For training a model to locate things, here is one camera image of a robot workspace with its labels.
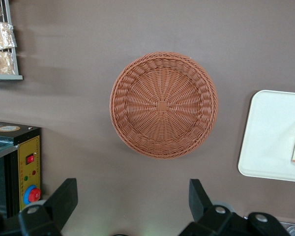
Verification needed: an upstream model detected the black food warmer machine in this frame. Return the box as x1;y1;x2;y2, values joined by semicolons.
0;120;43;219

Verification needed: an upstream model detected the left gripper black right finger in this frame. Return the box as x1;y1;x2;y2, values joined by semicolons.
188;178;236;236

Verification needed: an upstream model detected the clear acrylic bottle rack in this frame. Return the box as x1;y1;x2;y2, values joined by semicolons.
279;220;295;236

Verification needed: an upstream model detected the cream plastic tray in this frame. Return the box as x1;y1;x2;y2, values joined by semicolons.
237;89;295;184

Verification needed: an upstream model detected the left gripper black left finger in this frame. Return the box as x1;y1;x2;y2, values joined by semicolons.
17;177;79;236

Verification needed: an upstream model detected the tray of snack bags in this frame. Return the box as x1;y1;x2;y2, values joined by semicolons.
0;0;24;81

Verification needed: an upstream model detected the round brown wicker basket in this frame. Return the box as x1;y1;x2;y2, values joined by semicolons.
109;51;219;159

